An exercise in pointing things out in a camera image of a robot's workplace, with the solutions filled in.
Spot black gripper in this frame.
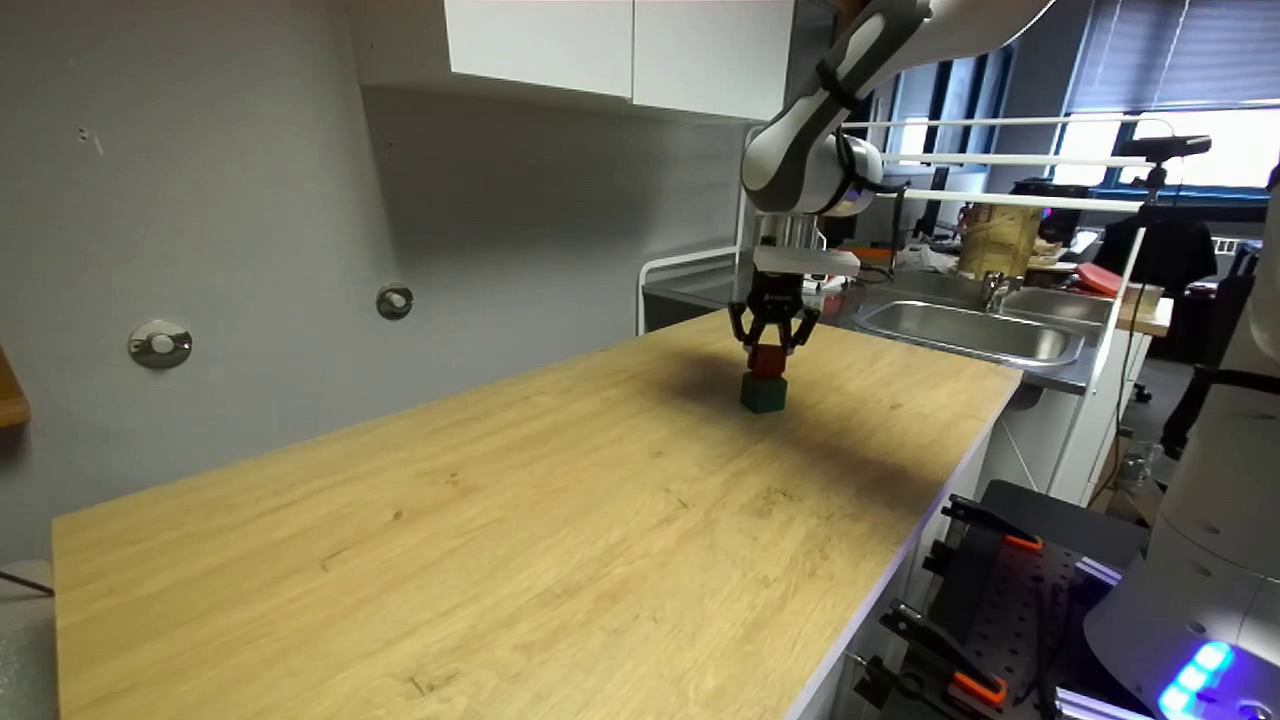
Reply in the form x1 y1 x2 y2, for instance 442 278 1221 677
724 243 862 354

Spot orange block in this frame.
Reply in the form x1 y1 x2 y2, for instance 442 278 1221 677
745 341 790 383

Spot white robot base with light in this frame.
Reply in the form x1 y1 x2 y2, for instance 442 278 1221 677
1078 162 1280 720

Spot green block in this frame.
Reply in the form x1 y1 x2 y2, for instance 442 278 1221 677
735 372 790 420

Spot stainless steel sink counter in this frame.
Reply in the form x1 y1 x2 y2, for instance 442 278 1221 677
635 243 1099 397

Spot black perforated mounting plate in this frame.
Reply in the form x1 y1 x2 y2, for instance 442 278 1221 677
917 475 1150 720

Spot black office chair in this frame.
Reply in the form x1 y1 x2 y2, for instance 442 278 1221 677
1154 235 1280 463

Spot grey window blinds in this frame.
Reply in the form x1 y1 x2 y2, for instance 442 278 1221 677
1062 0 1280 115

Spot black clamp with orange handle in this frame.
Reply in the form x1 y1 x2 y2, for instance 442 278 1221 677
849 595 1018 720
923 490 1054 578

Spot white wall cabinet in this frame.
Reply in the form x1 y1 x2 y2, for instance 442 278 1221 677
438 0 798 123

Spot round metal wall socket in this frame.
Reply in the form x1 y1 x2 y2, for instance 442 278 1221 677
122 316 200 377
372 278 420 322

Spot black camera on tripod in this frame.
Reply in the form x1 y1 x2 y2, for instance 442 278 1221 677
1048 127 1221 499

